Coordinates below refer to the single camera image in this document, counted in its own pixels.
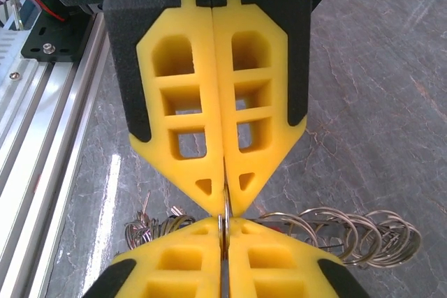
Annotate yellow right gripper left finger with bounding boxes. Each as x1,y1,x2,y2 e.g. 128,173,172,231
82,216,223,298

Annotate red wires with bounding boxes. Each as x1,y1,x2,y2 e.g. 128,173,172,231
12,0,67,23

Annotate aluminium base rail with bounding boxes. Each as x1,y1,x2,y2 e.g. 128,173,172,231
0,15,108,292

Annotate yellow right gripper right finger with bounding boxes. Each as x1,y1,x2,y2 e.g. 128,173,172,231
227,216,370,298

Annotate metal disc with split rings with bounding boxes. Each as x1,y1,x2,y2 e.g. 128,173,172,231
254,206,423,271

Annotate grey slotted cable duct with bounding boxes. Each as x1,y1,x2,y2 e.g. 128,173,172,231
0,0,36,86

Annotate steel split ring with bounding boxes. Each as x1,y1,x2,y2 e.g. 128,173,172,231
216,181,232,298

